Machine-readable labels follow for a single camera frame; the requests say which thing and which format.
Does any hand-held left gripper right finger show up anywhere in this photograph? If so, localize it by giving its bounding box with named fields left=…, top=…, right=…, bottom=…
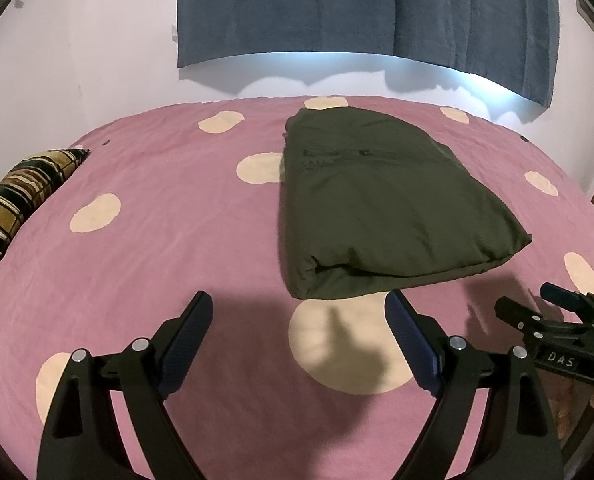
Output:
left=384, top=290, right=564, bottom=480

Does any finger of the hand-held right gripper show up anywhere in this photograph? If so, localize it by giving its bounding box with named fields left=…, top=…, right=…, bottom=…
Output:
left=494, top=296, right=548, bottom=346
left=539, top=282, right=594, bottom=318

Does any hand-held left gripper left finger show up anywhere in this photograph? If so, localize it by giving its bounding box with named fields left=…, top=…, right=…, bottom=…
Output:
left=36, top=290, right=214, bottom=480

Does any olive green jacket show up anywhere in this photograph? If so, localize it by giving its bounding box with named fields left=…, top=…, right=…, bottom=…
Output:
left=279, top=107, right=534, bottom=301

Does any pink dotted bedsheet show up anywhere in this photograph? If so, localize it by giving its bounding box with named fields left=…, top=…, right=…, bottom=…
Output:
left=0, top=95, right=594, bottom=480

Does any striped brown pillow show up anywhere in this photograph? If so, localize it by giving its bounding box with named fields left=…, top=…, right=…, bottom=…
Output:
left=0, top=148, right=90, bottom=264

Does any blue curtain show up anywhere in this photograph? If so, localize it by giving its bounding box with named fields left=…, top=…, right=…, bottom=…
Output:
left=177, top=0, right=558, bottom=108

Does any wall picture frame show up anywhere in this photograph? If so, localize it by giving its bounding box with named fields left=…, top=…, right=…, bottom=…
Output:
left=576, top=0, right=594, bottom=45

